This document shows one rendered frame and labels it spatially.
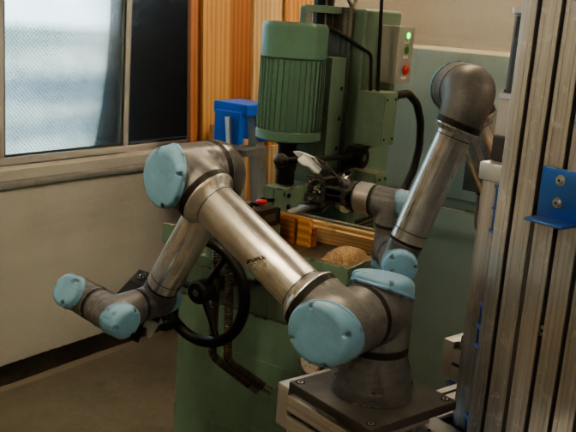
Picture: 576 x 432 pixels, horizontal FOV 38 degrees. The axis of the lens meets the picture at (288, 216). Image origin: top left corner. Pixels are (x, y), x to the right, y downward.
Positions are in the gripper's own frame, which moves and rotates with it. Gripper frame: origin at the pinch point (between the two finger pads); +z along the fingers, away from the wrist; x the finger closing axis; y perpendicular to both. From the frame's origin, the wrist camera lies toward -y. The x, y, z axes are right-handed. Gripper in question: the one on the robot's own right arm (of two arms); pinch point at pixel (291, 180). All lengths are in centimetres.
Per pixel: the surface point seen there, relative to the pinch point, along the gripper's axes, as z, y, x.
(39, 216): 138, -41, 43
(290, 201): 8.7, -14.4, 8.8
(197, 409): 24, -1, 71
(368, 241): -15.6, -15.5, 14.6
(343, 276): -17.6, -0.2, 20.7
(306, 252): -3.9, -4.5, 18.4
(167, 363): 108, -87, 108
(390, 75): -3, -42, -27
